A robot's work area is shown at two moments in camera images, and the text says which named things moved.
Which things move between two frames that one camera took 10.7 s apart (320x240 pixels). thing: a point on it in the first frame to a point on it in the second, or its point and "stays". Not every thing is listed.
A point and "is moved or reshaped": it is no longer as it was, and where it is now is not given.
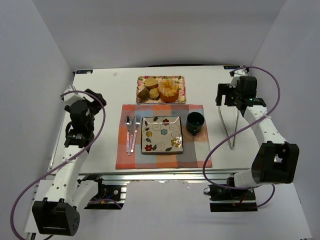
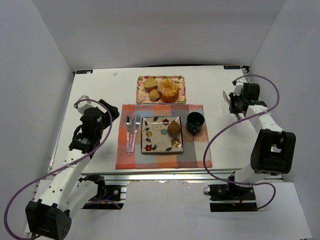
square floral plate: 161,134 stays
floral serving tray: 180,79 stays
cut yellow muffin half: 151,83 stays
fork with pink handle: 137,122 stays
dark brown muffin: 143,95 to 174,129
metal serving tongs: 232,146 is moved or reshaped
